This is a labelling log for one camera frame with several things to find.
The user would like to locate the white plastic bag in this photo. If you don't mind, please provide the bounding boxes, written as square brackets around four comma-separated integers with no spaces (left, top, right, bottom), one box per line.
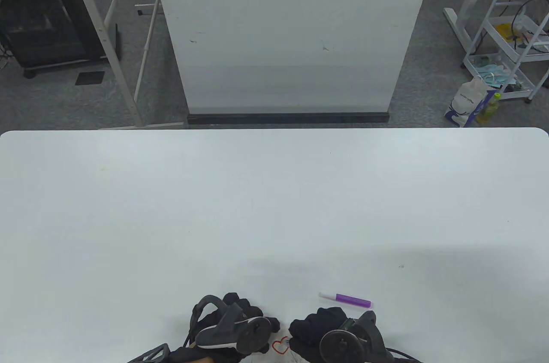
[444,76,489,128]

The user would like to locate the grey left wrist tracker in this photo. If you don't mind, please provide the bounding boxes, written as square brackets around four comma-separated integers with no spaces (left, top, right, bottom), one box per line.
[189,294,273,355]

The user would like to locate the purple glitter glue pen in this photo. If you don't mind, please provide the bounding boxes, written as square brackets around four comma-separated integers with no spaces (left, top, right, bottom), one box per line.
[319,292,373,309]

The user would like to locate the teal face masks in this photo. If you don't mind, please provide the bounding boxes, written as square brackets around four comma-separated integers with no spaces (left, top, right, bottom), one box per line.
[470,54,517,85]

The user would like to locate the white paper with heart outline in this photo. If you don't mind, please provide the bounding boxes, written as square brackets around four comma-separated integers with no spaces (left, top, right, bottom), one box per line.
[264,335,310,363]

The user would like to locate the white partition board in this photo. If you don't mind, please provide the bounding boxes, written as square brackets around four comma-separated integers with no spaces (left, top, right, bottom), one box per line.
[148,0,439,115]

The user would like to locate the black board base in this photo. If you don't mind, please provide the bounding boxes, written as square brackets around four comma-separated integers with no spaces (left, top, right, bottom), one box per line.
[187,112,390,125]

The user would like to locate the black right tracker cable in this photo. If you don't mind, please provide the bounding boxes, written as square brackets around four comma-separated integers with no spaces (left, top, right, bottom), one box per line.
[386,348,425,363]

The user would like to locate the white metal frame stand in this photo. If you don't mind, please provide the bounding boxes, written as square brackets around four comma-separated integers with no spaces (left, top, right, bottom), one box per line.
[64,0,185,130]

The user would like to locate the person's right hand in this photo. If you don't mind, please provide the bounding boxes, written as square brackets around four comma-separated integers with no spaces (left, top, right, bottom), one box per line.
[288,306,349,363]

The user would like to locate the black cabinet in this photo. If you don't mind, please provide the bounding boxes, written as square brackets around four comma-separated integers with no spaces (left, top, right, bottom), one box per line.
[0,0,108,78]

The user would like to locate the white utility cart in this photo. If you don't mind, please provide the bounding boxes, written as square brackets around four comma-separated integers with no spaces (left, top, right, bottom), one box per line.
[462,0,549,104]

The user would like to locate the person's left hand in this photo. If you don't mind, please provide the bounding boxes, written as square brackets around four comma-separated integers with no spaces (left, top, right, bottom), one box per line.
[222,292,282,333]

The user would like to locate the white desk leg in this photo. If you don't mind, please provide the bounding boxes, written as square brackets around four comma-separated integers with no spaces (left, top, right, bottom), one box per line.
[443,0,492,54]

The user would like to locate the black floor plate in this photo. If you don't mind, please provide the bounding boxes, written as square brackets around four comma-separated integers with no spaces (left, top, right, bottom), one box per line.
[75,71,105,86]

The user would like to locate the yellow item on cart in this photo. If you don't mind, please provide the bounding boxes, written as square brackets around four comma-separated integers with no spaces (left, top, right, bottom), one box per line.
[495,24,522,41]

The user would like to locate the yellow-green bottle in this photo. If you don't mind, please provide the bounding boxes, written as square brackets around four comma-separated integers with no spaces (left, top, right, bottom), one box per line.
[477,93,501,126]

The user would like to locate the grey wrist tracker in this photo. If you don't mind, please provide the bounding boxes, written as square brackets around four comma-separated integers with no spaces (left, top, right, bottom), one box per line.
[319,311,389,363]
[189,294,273,355]

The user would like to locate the grey right wrist tracker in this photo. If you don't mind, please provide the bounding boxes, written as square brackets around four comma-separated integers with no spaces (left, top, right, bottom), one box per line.
[319,311,389,363]

